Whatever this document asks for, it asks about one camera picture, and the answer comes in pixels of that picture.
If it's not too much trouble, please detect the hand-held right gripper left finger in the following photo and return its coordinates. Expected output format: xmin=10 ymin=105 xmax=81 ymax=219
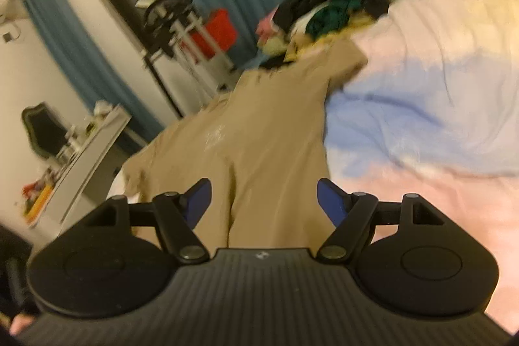
xmin=87 ymin=178 xmax=212 ymax=264

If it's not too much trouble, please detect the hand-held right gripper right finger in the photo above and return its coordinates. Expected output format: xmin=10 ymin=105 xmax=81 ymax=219
xmin=316 ymin=178 xmax=445 ymax=264

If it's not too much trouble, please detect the beige shirt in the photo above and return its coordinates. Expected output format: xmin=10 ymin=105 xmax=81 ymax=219
xmin=122 ymin=40 xmax=369 ymax=249

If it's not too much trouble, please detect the white clothes rack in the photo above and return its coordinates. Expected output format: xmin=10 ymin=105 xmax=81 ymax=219
xmin=142 ymin=0 xmax=236 ymax=117

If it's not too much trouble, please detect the pile of dark clothes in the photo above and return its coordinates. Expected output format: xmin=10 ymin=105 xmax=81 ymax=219
xmin=256 ymin=0 xmax=391 ymax=65

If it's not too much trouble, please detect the white cluttered shelf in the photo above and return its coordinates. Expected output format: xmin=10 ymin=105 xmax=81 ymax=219
xmin=22 ymin=101 xmax=131 ymax=227

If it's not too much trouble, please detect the pastel tie-dye blanket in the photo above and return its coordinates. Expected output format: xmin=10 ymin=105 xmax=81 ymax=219
xmin=324 ymin=0 xmax=519 ymax=334

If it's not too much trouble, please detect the red box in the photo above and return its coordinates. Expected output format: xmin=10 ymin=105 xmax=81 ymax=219
xmin=187 ymin=9 xmax=239 ymax=61

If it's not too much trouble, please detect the dark framed mirror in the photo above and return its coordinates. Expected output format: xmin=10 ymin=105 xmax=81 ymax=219
xmin=21 ymin=101 xmax=69 ymax=162

